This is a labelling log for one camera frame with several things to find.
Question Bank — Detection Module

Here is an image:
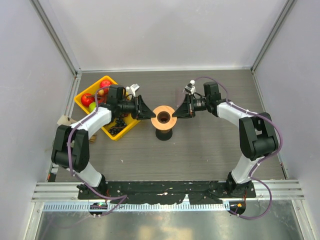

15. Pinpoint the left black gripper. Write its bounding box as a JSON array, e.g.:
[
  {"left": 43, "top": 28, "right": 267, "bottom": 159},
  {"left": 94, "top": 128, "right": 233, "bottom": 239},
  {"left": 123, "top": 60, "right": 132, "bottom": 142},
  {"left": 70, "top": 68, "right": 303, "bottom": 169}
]
[{"left": 117, "top": 95, "right": 155, "bottom": 120}]

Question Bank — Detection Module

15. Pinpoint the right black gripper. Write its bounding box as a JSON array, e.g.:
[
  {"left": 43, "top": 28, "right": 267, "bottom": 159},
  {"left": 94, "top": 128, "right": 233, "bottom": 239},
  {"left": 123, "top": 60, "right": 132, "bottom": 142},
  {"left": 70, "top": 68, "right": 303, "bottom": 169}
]
[{"left": 173, "top": 93, "right": 210, "bottom": 119}]

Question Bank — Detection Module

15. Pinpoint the dark red glass carafe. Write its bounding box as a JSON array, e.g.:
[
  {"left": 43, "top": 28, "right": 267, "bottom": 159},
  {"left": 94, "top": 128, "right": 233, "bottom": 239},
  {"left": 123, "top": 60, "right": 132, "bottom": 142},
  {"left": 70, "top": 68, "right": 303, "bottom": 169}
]
[{"left": 155, "top": 114, "right": 173, "bottom": 141}]

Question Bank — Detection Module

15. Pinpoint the round wooden ring holder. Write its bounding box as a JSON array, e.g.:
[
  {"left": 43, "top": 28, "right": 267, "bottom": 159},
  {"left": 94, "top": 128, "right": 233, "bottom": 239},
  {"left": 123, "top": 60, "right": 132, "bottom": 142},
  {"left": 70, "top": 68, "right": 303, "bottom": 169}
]
[{"left": 150, "top": 105, "right": 177, "bottom": 131}]

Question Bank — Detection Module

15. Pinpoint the yellow plastic tray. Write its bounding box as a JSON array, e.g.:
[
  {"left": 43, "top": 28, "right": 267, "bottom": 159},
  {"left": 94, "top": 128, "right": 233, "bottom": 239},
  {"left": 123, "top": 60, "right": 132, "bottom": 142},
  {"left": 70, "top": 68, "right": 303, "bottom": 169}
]
[{"left": 74, "top": 75, "right": 140, "bottom": 141}]

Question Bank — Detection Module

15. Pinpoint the clear pink cone dripper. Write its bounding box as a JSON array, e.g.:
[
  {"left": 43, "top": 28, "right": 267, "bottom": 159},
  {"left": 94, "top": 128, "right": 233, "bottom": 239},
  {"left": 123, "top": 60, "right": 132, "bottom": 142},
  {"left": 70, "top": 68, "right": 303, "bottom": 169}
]
[{"left": 175, "top": 88, "right": 186, "bottom": 108}]

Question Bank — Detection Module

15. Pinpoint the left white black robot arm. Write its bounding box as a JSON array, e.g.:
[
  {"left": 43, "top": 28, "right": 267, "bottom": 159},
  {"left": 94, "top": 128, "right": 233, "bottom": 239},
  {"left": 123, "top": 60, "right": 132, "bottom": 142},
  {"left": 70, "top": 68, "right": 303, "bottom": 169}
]
[{"left": 51, "top": 84, "right": 156, "bottom": 199}]

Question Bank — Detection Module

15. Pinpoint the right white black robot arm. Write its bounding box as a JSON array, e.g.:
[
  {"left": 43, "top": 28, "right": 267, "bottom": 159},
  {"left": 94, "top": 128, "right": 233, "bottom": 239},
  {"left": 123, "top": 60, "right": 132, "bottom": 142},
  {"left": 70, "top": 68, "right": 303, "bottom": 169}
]
[{"left": 173, "top": 80, "right": 279, "bottom": 197}]

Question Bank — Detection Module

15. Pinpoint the dark black grape bunch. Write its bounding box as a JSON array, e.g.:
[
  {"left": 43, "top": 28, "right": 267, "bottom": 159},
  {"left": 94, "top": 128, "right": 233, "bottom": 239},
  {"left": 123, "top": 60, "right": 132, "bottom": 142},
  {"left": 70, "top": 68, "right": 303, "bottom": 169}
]
[{"left": 108, "top": 117, "right": 127, "bottom": 136}]

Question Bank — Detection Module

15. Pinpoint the red cherry bunch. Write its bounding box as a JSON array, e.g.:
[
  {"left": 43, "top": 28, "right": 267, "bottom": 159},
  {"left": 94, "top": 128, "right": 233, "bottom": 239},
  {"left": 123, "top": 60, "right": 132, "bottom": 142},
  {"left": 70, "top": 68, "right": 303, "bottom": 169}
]
[{"left": 97, "top": 88, "right": 109, "bottom": 105}]

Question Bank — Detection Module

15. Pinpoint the red apple top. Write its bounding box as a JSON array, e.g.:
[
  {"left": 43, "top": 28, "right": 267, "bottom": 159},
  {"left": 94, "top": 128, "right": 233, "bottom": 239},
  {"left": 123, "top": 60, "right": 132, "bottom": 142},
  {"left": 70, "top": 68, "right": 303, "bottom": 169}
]
[{"left": 99, "top": 79, "right": 113, "bottom": 92}]

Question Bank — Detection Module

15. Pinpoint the red apple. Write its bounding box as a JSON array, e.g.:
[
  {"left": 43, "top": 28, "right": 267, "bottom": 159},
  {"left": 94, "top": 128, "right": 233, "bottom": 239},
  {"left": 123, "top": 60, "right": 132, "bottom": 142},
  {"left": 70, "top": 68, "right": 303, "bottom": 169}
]
[
  {"left": 80, "top": 93, "right": 95, "bottom": 108},
  {"left": 99, "top": 79, "right": 113, "bottom": 92}
]

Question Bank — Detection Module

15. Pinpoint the green apple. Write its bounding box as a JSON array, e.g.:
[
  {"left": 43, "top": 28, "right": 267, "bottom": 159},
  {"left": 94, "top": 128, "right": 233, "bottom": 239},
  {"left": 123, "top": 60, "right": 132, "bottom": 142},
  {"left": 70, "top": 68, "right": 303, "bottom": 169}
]
[{"left": 88, "top": 102, "right": 97, "bottom": 113}]

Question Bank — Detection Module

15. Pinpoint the red apple left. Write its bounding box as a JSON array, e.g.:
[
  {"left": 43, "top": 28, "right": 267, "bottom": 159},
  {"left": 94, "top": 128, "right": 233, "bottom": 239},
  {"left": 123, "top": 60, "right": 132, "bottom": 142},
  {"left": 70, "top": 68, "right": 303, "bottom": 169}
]
[{"left": 80, "top": 93, "right": 95, "bottom": 108}]

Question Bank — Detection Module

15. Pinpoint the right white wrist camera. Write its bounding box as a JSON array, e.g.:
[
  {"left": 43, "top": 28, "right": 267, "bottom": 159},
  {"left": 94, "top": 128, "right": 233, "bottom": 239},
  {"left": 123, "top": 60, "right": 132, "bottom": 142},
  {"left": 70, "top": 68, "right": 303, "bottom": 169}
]
[{"left": 184, "top": 79, "right": 196, "bottom": 95}]

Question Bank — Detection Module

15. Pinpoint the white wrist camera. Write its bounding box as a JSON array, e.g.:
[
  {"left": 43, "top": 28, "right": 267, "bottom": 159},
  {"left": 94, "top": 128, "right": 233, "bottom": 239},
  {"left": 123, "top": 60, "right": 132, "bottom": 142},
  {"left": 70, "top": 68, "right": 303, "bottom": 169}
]
[
  {"left": 184, "top": 79, "right": 196, "bottom": 95},
  {"left": 125, "top": 83, "right": 140, "bottom": 97}
]

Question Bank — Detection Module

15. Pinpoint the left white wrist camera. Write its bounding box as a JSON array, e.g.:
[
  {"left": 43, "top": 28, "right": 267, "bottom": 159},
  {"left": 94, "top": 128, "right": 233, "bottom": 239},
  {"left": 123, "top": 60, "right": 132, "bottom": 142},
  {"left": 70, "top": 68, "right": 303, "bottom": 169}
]
[{"left": 125, "top": 83, "right": 140, "bottom": 97}]

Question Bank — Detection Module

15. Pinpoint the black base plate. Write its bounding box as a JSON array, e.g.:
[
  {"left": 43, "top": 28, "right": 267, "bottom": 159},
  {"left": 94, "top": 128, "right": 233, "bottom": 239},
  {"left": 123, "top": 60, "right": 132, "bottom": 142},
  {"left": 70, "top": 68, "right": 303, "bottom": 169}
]
[{"left": 77, "top": 180, "right": 257, "bottom": 205}]

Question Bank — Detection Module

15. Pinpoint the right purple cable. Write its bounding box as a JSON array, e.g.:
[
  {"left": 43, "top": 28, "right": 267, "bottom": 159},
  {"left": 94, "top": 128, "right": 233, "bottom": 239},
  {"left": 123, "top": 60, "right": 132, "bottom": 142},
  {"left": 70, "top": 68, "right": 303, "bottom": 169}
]
[{"left": 193, "top": 76, "right": 284, "bottom": 221}]

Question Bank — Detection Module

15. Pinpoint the aluminium front rail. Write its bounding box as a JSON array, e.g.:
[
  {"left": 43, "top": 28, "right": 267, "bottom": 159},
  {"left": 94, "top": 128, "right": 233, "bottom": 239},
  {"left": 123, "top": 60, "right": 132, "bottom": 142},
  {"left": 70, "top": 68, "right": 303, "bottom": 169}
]
[{"left": 31, "top": 179, "right": 304, "bottom": 214}]

